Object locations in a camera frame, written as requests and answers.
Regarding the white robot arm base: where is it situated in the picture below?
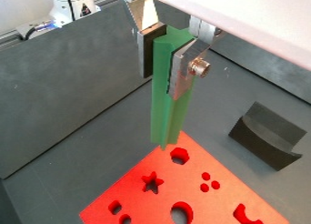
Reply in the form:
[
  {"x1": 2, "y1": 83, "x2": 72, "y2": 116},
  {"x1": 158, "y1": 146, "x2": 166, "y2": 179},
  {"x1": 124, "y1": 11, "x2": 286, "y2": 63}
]
[{"x1": 18, "y1": 0, "x2": 102, "y2": 41}]

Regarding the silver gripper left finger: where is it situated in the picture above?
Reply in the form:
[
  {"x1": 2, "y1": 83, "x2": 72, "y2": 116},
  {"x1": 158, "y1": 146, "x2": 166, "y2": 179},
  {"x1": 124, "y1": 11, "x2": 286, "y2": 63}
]
[{"x1": 123, "y1": 0, "x2": 167, "y2": 78}]

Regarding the black curved holder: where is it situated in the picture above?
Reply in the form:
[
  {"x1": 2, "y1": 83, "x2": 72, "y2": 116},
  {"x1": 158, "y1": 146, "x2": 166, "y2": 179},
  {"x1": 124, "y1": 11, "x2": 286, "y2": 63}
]
[{"x1": 228, "y1": 102, "x2": 306, "y2": 171}]

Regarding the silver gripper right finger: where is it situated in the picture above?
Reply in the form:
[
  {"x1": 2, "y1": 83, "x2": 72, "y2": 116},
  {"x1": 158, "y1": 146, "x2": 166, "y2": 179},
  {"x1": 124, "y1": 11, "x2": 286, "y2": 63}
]
[{"x1": 168, "y1": 16, "x2": 223, "y2": 100}]

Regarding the red shape-sorting block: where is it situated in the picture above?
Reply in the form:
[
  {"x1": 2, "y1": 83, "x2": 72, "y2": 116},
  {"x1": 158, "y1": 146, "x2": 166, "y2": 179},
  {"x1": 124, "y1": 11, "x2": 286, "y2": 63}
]
[{"x1": 80, "y1": 133, "x2": 290, "y2": 224}]

